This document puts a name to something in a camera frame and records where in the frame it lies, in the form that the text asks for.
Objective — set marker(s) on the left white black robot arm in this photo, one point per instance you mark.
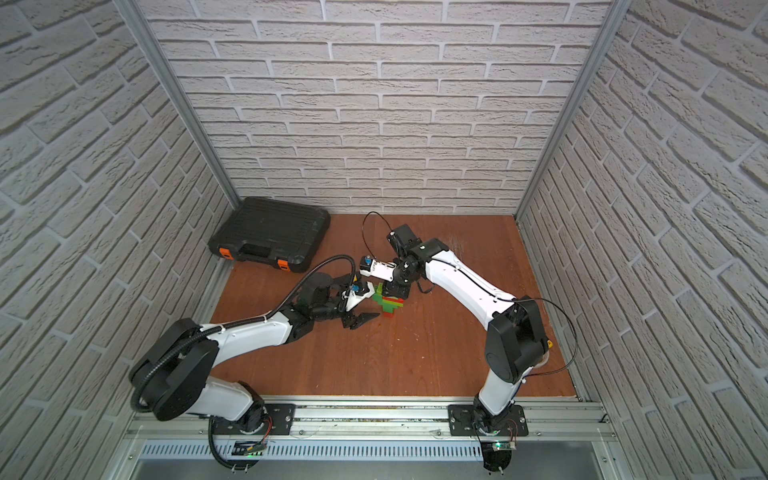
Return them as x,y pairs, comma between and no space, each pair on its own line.
173,377

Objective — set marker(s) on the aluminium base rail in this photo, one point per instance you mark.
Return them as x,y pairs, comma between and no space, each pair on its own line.
376,428

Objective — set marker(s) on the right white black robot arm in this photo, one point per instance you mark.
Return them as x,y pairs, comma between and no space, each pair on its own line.
516,339

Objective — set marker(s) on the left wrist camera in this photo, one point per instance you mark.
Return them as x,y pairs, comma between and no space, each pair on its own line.
358,293

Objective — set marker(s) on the black plastic tool case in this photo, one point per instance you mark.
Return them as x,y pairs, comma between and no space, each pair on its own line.
281,234

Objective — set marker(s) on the dark green long lego brick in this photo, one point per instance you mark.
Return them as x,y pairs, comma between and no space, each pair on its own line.
391,304

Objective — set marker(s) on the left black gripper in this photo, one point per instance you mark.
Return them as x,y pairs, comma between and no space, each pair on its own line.
345,315

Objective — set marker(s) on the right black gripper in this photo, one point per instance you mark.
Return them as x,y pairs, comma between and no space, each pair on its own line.
391,289

